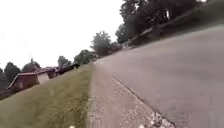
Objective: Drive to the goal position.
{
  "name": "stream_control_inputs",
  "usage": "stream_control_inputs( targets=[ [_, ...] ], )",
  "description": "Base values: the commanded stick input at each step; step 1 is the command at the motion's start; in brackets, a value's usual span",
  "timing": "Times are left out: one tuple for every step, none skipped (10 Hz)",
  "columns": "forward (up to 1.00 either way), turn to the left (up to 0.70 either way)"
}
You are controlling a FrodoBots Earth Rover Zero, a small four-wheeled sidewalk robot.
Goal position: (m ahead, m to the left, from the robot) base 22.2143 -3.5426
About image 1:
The leafy tree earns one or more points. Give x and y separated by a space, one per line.
84 56
101 43

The pale concrete gutter strip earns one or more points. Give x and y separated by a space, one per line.
110 103

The dark low house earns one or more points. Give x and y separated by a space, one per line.
63 69

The grey asphalt road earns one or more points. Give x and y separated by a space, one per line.
173 80

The group of tall trees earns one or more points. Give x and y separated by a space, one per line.
150 13

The grass lawn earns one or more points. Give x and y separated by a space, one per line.
50 103

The brown house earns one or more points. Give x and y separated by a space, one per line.
23 81

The grass verge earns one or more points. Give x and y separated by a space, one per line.
200 16

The row of dark trees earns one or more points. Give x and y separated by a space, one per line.
11 71

